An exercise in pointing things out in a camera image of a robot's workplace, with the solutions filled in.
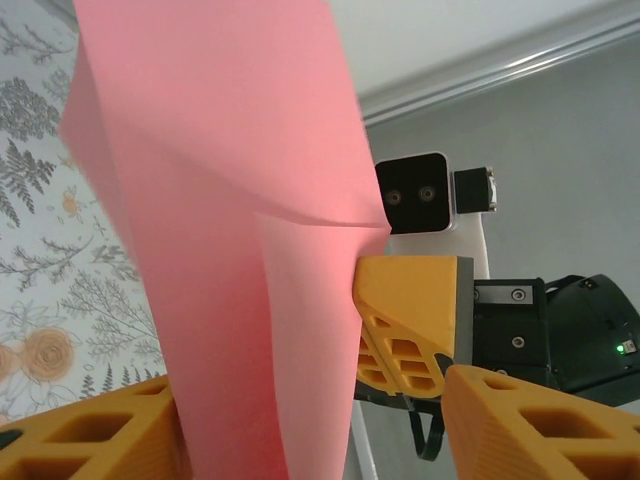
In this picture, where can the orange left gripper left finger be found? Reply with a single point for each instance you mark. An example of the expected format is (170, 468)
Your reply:
(150, 400)

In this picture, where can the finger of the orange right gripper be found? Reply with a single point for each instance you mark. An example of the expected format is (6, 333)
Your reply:
(370, 367)
(410, 290)

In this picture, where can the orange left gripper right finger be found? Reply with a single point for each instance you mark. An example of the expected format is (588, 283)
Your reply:
(480, 440)

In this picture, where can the pink square paper sheet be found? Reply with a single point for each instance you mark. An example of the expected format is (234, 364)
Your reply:
(225, 200)

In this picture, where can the floral printed tablecloth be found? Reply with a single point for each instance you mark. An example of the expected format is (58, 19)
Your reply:
(40, 250)

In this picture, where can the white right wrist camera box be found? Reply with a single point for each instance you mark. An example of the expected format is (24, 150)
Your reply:
(415, 195)

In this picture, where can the aluminium extrusion frame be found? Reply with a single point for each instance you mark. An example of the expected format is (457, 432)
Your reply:
(500, 65)

